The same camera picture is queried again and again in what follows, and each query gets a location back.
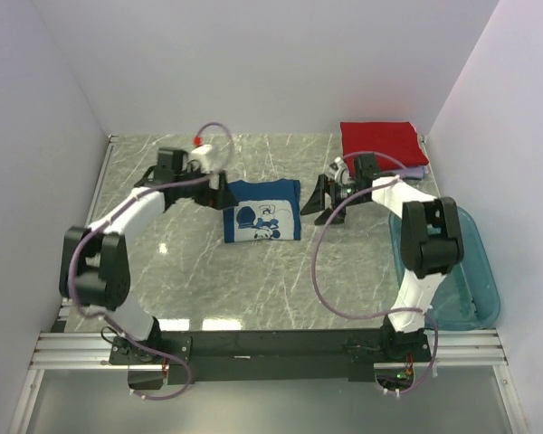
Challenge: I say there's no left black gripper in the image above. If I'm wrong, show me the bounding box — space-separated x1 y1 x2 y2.
176 163 240 211

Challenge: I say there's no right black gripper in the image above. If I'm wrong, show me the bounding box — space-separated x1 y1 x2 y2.
300 174 367 226

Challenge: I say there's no blue t shirt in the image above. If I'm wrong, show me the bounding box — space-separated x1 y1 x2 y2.
223 178 301 243

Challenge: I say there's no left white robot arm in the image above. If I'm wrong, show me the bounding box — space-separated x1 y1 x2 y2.
59 145 237 363

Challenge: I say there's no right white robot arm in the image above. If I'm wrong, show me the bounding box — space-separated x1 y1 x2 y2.
300 151 464 361

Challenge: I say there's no lavender folded t shirt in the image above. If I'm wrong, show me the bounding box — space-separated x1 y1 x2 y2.
395 165 429 180

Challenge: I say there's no red folded t shirt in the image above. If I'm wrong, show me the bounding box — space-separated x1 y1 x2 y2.
340 122 429 167

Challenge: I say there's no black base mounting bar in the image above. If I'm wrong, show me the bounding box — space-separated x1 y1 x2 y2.
108 328 435 391

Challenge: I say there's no teal plastic bin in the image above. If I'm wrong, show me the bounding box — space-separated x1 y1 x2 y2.
387 201 501 331

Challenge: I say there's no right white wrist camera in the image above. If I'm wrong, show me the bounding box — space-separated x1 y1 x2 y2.
326 156 352 185

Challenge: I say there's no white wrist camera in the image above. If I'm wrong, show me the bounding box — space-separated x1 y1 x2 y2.
188 136 219 175
326 156 352 185

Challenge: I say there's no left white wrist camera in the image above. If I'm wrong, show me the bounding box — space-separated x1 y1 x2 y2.
188 136 219 175

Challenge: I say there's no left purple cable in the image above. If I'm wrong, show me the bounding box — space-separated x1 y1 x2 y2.
67 121 233 401

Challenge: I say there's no purple cable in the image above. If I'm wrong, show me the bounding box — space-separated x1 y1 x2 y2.
312 151 438 396
67 121 233 401

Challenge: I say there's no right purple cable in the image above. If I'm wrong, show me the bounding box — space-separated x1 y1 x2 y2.
312 151 438 396

